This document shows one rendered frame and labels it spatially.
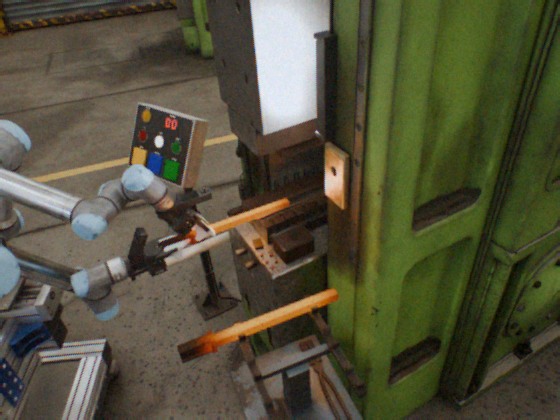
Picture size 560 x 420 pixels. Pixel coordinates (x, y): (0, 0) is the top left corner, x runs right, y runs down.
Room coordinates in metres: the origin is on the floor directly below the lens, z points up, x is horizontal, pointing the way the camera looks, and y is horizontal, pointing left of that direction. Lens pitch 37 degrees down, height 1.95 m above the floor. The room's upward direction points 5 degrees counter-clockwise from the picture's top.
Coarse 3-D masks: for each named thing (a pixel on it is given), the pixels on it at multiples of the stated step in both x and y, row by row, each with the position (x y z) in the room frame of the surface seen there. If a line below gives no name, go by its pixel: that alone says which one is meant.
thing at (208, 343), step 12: (300, 300) 0.80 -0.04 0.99; (312, 300) 0.79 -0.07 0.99; (324, 300) 0.79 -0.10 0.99; (276, 312) 0.76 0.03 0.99; (288, 312) 0.76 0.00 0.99; (300, 312) 0.77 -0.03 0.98; (240, 324) 0.73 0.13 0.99; (252, 324) 0.73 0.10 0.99; (264, 324) 0.73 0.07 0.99; (204, 336) 0.70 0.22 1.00; (216, 336) 0.70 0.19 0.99; (228, 336) 0.70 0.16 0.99; (180, 348) 0.67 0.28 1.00; (192, 348) 0.66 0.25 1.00; (204, 348) 0.68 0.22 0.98; (216, 348) 0.67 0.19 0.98
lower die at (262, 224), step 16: (320, 176) 1.41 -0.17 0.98; (272, 192) 1.34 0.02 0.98; (288, 192) 1.31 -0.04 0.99; (320, 192) 1.28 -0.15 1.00; (288, 208) 1.21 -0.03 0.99; (304, 208) 1.21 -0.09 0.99; (320, 208) 1.22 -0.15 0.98; (256, 224) 1.19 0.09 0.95; (272, 224) 1.13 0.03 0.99; (288, 224) 1.16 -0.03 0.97
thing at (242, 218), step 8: (280, 200) 1.24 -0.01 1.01; (256, 208) 1.20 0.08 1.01; (264, 208) 1.20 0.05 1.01; (272, 208) 1.20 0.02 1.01; (240, 216) 1.16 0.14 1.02; (248, 216) 1.16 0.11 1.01; (256, 216) 1.17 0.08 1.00; (216, 224) 1.13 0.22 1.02; (224, 224) 1.12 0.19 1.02; (232, 224) 1.13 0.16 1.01; (240, 224) 1.15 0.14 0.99; (192, 232) 1.09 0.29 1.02; (216, 232) 1.11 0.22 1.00; (168, 240) 1.05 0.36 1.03; (176, 240) 1.05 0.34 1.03; (192, 240) 1.06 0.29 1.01
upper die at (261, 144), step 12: (228, 108) 1.29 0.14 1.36; (240, 120) 1.21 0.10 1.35; (312, 120) 1.21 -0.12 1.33; (240, 132) 1.22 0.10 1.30; (252, 132) 1.14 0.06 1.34; (276, 132) 1.15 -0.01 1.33; (288, 132) 1.17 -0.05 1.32; (300, 132) 1.19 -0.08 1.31; (312, 132) 1.21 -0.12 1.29; (252, 144) 1.15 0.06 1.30; (264, 144) 1.13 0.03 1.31; (276, 144) 1.15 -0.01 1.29; (288, 144) 1.17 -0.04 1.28
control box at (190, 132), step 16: (160, 112) 1.67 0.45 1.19; (176, 112) 1.68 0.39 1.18; (144, 128) 1.68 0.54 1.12; (160, 128) 1.63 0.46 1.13; (176, 128) 1.58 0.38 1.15; (192, 128) 1.54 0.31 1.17; (144, 144) 1.65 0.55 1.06; (192, 144) 1.52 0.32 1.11; (176, 160) 1.52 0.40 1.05; (192, 160) 1.51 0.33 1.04; (160, 176) 1.53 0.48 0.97; (192, 176) 1.50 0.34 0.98
